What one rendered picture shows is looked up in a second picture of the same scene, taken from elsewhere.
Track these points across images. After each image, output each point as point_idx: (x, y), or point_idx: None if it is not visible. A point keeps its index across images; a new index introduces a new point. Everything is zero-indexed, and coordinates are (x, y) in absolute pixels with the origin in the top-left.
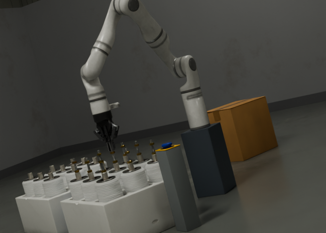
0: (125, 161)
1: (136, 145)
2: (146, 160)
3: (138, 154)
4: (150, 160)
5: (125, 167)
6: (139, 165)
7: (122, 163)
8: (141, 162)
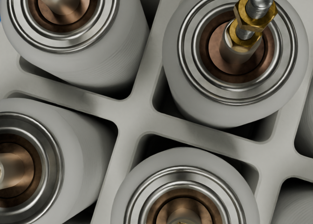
0: (66, 10)
1: (265, 26)
2: (276, 36)
3: (250, 48)
4: (301, 32)
5: (222, 188)
6: (272, 110)
7: (67, 52)
8: (277, 85)
